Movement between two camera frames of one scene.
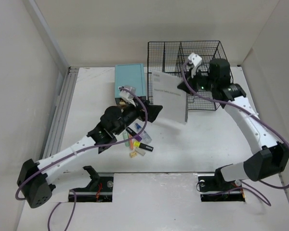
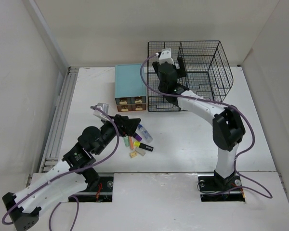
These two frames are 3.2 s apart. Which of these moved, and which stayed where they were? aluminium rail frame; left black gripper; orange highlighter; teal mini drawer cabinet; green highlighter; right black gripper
Moved: right black gripper; left black gripper
Stayed: orange highlighter; teal mini drawer cabinet; aluminium rail frame; green highlighter
